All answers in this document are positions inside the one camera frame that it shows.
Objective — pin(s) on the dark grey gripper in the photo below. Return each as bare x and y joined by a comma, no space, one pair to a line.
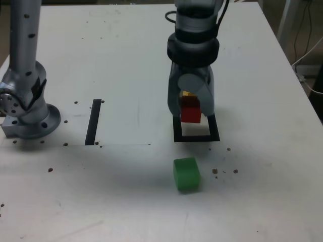
194,69

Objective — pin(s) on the white stand leg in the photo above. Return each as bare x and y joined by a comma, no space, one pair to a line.
283,17

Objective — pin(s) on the black tape square outline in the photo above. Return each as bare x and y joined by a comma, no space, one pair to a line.
196,138

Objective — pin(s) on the red cube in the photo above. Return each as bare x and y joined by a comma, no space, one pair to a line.
190,114

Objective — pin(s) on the green cube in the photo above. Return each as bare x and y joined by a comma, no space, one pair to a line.
186,175

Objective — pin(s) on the yellow cube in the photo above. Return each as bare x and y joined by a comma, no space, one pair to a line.
188,94

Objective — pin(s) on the black tape strip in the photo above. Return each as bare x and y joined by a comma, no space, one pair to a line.
93,123

